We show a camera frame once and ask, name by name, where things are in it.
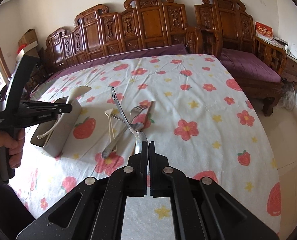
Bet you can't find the floral white tablecloth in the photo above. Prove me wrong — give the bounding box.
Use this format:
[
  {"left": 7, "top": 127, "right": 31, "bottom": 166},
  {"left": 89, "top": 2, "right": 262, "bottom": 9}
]
[{"left": 10, "top": 55, "right": 281, "bottom": 234}]

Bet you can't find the purple seat cushion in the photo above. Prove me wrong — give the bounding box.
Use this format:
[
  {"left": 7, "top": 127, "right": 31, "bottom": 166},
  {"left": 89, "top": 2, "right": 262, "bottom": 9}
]
[{"left": 221, "top": 48, "right": 281, "bottom": 83}]

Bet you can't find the plastic bag on floor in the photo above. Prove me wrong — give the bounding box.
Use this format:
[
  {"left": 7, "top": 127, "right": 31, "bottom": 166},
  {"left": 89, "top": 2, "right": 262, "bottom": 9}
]
[{"left": 277, "top": 82, "right": 296, "bottom": 112}]

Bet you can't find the white plastic soup spoon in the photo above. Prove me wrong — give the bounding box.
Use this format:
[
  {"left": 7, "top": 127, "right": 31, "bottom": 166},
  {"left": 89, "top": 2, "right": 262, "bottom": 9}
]
[{"left": 36, "top": 85, "right": 92, "bottom": 140}]

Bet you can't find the carved wooden armchair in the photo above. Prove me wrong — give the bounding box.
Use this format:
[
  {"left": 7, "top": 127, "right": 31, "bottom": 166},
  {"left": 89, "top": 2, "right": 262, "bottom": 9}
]
[{"left": 195, "top": 0, "right": 287, "bottom": 116}]

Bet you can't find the carved wooden sofa bench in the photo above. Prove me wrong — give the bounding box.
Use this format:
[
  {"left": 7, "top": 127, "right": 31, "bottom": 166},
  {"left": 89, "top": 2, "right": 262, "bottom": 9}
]
[{"left": 43, "top": 0, "right": 203, "bottom": 71}]

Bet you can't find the red calendar card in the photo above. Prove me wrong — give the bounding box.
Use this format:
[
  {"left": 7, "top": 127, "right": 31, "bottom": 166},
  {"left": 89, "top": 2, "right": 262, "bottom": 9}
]
[{"left": 255, "top": 21, "right": 273, "bottom": 42}]

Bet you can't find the steel fork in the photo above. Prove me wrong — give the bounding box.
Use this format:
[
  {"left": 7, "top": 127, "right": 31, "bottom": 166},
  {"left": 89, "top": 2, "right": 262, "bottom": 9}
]
[{"left": 129, "top": 105, "right": 148, "bottom": 124}]

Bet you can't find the grey metal utensil box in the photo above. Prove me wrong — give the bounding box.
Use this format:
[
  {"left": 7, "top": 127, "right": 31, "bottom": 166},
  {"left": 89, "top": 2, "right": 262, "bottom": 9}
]
[{"left": 30, "top": 99, "right": 81, "bottom": 157}]

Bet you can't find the light bamboo chopstick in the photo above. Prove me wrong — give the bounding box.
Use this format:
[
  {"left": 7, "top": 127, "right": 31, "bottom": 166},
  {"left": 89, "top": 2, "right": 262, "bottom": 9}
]
[{"left": 108, "top": 115, "right": 114, "bottom": 141}]

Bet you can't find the large steel spoon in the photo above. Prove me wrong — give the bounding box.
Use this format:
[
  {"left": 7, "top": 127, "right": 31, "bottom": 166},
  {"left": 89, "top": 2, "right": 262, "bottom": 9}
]
[{"left": 111, "top": 87, "right": 144, "bottom": 144}]

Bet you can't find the small steel spoon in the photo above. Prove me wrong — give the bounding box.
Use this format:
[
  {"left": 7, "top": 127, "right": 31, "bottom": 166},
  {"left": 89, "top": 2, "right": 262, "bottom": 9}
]
[{"left": 112, "top": 114, "right": 145, "bottom": 132}]

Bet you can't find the steel table knife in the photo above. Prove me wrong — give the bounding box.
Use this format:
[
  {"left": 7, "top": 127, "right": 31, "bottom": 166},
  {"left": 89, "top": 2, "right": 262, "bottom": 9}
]
[{"left": 101, "top": 126, "right": 128, "bottom": 159}]

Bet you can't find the cardboard boxes stack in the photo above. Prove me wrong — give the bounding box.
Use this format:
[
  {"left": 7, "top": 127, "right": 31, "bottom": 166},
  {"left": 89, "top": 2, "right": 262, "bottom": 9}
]
[{"left": 16, "top": 29, "right": 39, "bottom": 62}]

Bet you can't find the person's left hand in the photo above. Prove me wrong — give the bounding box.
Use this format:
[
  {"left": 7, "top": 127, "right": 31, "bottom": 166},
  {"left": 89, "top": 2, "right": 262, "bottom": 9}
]
[{"left": 0, "top": 128, "right": 25, "bottom": 168}]

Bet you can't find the wooden side table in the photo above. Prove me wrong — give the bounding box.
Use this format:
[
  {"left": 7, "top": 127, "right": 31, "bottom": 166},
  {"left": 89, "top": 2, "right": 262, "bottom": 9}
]
[{"left": 281, "top": 54, "right": 297, "bottom": 93}]

